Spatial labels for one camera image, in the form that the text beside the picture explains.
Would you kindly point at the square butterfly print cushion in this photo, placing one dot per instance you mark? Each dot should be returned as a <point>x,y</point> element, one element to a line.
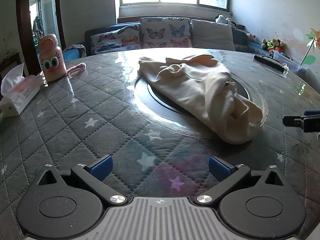
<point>165,32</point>

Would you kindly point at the pink plush toy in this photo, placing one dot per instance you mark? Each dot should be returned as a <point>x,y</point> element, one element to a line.
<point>250,37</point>

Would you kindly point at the blue grey cloth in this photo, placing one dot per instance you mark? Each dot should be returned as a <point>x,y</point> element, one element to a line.
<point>73,52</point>

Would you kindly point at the plain grey cushion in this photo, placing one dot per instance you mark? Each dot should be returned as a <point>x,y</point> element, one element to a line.
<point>212,35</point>

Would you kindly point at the small pink cloth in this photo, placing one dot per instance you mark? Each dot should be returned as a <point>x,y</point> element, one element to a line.
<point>76,69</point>

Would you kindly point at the flower wall sticker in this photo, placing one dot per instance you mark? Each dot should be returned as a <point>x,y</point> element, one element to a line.
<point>311,42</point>

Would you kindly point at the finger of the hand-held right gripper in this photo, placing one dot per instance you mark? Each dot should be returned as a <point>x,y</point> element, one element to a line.
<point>297,122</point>

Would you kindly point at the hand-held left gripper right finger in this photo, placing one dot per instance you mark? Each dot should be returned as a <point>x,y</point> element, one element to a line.
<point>217,168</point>

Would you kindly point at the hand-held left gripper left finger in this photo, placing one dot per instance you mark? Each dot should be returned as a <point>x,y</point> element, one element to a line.
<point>102,168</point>

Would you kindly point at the black remote control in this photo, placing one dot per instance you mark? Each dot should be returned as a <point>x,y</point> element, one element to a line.
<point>268,61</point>

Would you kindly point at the white tissue pack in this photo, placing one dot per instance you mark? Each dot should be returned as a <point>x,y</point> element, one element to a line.
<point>17,90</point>

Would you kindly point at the white plush toy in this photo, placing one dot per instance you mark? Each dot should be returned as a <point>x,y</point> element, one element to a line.
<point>223,20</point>

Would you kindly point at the pink cartoon face bottle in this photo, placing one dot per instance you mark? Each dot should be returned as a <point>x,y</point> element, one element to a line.
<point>52,60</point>

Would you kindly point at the cream garment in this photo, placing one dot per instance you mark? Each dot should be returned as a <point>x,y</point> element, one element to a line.
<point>200,90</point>

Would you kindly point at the dark wooden door frame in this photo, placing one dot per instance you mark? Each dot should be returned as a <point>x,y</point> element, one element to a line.
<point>23,12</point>

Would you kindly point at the wide butterfly print cushion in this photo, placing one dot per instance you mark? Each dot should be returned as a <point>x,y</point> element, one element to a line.
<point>115,40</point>

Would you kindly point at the dark blue sofa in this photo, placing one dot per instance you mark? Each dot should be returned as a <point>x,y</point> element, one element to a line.
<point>240,38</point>

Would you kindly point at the colourful plush toys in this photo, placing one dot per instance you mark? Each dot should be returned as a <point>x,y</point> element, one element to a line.
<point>272,45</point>

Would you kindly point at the round dark table turntable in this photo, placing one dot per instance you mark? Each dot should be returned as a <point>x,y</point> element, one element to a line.
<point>155,97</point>

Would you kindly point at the clear plastic box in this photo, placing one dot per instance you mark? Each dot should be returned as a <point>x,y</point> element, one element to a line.
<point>295,63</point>

